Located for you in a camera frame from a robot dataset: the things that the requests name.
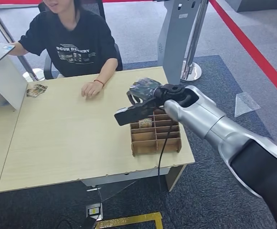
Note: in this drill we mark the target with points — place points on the yellow floor tape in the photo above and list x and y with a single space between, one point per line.
129 220

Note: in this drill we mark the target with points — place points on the black office chair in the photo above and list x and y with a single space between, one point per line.
119 60

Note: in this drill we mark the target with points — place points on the person's right forearm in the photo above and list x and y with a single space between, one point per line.
17 50

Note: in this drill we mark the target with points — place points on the clear plastic triangle piece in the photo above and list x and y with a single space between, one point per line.
244 104

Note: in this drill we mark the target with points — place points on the red barrier belt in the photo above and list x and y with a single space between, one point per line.
14 1
255 53

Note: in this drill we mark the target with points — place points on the person's left hand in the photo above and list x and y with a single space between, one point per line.
90 89

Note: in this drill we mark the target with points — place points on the grey platform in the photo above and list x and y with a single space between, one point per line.
260 4

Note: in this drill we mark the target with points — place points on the person's left forearm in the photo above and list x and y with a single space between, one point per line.
107 71

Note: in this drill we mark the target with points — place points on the metal floor socket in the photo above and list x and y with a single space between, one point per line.
94 211

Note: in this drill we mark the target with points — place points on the person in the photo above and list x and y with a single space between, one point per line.
76 38

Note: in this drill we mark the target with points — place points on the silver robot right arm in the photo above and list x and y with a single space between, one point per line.
224 126

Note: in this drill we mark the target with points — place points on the grey kiosk stand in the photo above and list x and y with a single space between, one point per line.
174 41

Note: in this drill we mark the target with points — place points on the wooden slotted card organizer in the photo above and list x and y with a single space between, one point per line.
147 143

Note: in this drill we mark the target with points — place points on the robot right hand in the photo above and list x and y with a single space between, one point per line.
144 89

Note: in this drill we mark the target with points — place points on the small printed card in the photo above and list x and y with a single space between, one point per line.
145 123

